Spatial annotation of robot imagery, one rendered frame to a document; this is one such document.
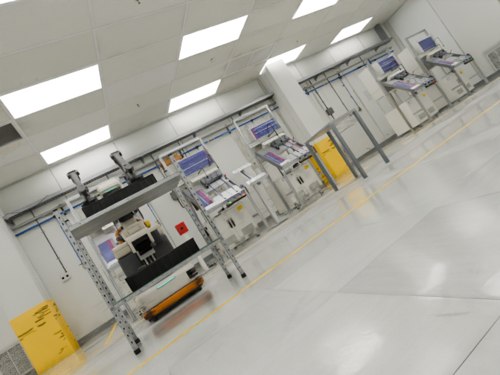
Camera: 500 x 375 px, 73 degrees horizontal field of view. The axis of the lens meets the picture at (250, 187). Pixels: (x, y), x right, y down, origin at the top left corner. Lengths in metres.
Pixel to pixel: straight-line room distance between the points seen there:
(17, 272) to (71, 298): 0.96
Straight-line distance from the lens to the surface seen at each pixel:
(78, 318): 6.70
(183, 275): 3.39
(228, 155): 7.33
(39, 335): 6.27
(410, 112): 8.02
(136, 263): 3.70
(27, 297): 6.29
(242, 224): 5.27
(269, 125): 6.14
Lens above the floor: 0.40
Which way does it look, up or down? 3 degrees up
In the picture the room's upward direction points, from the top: 32 degrees counter-clockwise
